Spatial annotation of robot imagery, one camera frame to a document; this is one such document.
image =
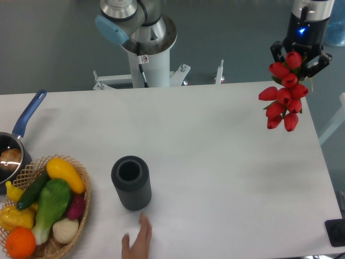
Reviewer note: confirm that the red tulip bouquet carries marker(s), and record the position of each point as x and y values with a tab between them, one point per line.
285	102

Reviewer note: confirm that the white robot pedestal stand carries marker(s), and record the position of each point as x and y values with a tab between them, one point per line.
146	71

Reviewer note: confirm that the yellow corn cob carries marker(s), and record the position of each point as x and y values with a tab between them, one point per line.
12	218

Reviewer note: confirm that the green leafy cabbage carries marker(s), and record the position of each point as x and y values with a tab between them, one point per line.
52	203

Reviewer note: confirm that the woven wicker basket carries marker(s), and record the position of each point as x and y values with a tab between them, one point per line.
51	248

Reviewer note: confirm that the orange fruit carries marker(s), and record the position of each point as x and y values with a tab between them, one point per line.
20	243

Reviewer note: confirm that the blue water bottle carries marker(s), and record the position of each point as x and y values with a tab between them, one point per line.
334	35

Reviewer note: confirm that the yellow banana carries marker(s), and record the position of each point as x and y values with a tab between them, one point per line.
13	194

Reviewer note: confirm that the purple red onion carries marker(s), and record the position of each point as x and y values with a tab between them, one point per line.
76	208

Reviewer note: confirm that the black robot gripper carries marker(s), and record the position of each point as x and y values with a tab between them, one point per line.
306	38

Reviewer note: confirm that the white garlic bulb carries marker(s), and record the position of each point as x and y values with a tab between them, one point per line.
65	230

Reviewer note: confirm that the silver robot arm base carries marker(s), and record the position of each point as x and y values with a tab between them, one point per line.
138	26

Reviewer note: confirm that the white frame at right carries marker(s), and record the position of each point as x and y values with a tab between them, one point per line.
334	122

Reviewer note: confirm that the blue handled saucepan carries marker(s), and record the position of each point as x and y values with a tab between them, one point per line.
13	139

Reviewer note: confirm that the bare human hand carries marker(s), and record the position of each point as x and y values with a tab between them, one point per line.
141	245

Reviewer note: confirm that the dark green cucumber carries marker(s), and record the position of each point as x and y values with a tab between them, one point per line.
32	193

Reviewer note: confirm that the black device at edge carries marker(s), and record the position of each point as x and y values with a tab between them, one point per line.
335	232

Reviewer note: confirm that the yellow squash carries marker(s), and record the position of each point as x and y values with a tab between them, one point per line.
58	168

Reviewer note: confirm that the dark grey ribbed vase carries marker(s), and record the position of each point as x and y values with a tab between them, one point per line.
131	179

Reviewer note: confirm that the brown bread roll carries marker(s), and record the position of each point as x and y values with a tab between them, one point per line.
11	159

